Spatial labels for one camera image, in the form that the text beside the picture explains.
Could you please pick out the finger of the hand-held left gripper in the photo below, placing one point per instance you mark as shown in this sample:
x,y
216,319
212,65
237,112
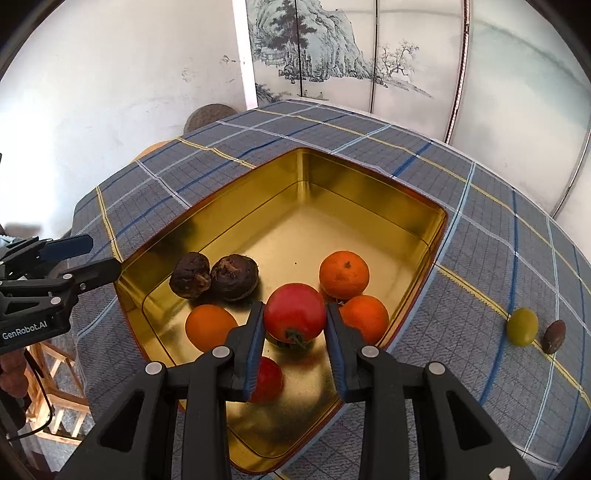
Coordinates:
x,y
69,244
99,272

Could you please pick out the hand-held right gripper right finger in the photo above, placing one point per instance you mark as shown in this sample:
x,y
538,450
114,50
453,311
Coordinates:
x,y
334,350

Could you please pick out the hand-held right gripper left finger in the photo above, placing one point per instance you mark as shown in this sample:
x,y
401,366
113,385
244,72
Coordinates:
x,y
255,350

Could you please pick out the red tomato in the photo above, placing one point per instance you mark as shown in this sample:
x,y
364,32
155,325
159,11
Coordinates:
x,y
271,378
293,311

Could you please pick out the orange mandarin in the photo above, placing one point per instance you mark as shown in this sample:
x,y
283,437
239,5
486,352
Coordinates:
x,y
367,318
210,325
344,274

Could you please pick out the large dark brown wrinkled fruit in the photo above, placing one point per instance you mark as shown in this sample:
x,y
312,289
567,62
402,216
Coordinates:
x,y
233,277

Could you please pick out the red and gold tin box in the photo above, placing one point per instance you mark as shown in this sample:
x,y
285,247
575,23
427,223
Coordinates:
x,y
300,230

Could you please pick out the person's left hand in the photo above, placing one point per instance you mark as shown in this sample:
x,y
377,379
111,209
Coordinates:
x,y
13,374

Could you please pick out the round brown stool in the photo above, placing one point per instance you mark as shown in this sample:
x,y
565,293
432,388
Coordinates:
x,y
210,117

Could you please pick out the landscape painted folding screen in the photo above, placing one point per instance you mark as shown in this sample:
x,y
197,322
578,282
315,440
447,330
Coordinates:
x,y
415,46

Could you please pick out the wooden stool frame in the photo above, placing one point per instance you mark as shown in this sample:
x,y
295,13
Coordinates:
x,y
55,369

